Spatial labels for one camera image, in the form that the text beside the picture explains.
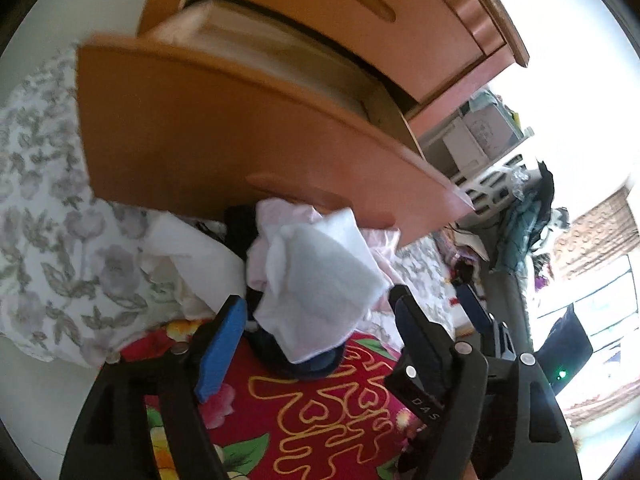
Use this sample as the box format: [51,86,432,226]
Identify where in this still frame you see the pale pink cloth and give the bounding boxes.
[247,197,326,286]

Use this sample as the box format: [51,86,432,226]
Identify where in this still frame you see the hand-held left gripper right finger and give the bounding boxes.
[390,285,583,480]

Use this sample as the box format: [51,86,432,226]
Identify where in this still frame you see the white fuzzy sock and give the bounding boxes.
[252,207,391,363]

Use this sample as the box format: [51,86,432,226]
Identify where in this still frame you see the plain wooden drawer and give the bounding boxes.
[185,0,506,106]

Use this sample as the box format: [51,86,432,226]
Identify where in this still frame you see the brown patterned curtain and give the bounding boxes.
[550,187,640,291]

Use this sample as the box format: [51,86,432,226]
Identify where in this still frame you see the small white desk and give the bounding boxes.
[420,87,531,176]

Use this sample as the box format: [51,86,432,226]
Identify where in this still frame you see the pink socks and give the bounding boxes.
[360,227,401,286]

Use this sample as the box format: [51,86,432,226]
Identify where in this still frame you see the grey floral blanket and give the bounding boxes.
[0,50,251,366]

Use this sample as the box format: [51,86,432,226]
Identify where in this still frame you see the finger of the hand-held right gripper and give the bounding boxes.
[384,360,447,443]
[456,284,517,360]

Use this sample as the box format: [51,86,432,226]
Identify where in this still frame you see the teal jacket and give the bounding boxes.
[492,160,556,276]

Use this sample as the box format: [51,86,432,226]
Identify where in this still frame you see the red floral pillow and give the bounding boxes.
[117,320,426,480]

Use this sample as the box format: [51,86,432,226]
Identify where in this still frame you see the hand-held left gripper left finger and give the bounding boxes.
[59,294,248,480]

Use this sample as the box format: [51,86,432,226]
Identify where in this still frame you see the navy cloth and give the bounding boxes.
[245,330,346,381]

